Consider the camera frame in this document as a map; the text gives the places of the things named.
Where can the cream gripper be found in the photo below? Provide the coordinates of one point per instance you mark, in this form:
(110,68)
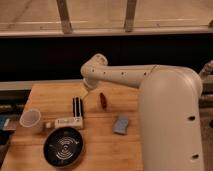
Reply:
(87,90)

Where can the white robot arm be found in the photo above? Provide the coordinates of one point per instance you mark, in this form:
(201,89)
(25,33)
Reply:
(168,102)

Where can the black ceramic bowl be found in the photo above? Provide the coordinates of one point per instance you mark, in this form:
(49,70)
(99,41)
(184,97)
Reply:
(63,147)

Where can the black rectangular block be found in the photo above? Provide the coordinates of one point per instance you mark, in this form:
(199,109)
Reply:
(77,107)

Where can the dark red small object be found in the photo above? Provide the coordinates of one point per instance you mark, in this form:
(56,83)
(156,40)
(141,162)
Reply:
(103,101)

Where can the white rectangular bottle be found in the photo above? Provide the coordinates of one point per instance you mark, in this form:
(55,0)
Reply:
(75,122)

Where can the blue sponge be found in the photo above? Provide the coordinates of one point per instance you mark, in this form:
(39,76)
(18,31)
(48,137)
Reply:
(121,124)

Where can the translucent plastic cup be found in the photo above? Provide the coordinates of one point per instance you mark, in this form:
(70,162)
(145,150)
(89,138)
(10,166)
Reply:
(32,121)

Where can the left metal frame post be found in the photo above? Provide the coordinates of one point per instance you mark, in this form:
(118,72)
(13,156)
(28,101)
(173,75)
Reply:
(64,16)

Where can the metal frame post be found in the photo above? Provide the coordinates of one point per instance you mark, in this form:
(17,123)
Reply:
(64,16)
(130,15)

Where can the right metal frame post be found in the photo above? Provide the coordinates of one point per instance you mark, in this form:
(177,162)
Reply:
(130,15)

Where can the grey cable connector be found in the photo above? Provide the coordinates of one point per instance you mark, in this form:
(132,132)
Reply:
(206,70)

